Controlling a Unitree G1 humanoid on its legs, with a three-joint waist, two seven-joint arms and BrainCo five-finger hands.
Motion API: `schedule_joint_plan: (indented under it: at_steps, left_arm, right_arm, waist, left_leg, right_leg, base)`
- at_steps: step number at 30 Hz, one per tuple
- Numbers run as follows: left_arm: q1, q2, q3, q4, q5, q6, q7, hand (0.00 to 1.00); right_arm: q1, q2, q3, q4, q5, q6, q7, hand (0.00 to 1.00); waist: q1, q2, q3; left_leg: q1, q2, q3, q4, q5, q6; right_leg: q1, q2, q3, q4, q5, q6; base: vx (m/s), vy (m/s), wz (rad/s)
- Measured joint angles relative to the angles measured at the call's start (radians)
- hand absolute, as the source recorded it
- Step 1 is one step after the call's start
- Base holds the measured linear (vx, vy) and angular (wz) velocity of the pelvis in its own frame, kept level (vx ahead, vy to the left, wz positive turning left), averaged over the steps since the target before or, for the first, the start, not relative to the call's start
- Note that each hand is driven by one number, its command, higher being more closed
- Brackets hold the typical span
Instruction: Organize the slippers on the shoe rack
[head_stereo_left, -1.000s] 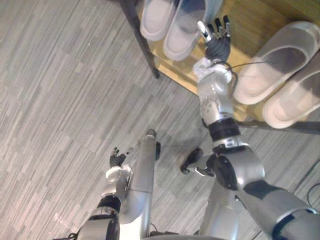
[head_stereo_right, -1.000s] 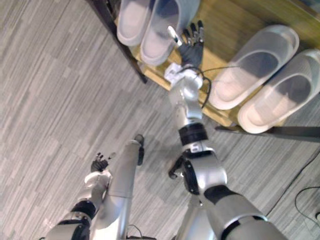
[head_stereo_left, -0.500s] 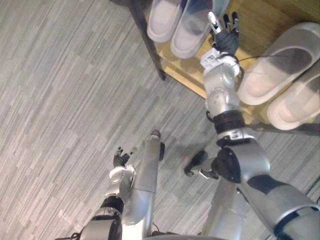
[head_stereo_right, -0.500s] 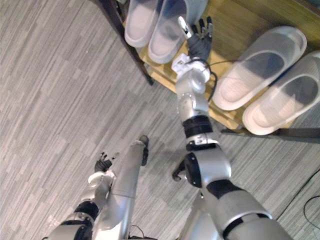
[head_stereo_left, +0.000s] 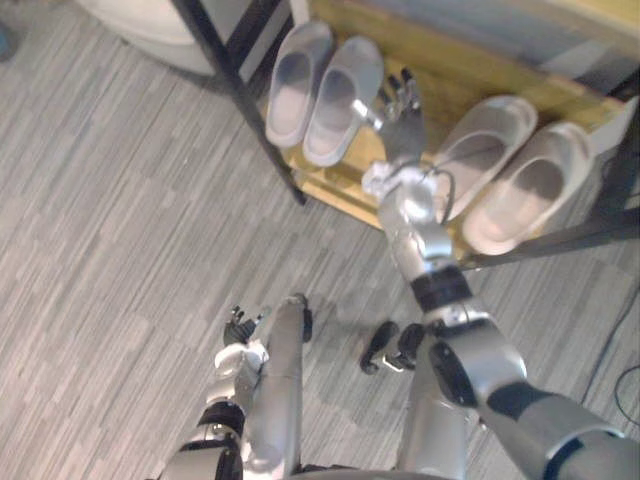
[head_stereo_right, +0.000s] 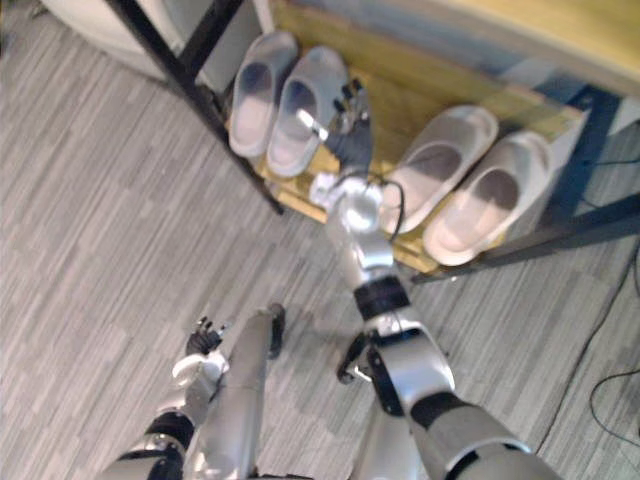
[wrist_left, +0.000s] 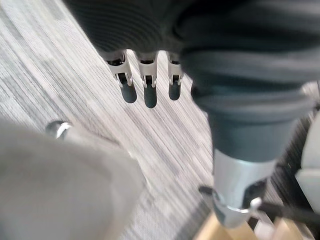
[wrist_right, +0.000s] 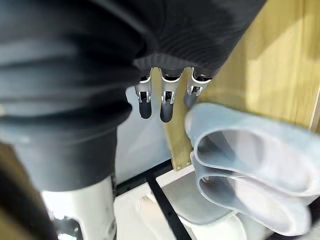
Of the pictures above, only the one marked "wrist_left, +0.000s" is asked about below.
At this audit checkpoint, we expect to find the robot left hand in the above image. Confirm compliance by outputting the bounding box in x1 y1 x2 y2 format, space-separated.
62 0 320 229

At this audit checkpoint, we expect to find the wooden slat shoe rack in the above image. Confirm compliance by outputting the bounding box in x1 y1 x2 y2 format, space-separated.
194 201 320 240

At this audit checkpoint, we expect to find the robot silver leg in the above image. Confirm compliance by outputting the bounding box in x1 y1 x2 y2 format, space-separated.
0 119 149 240

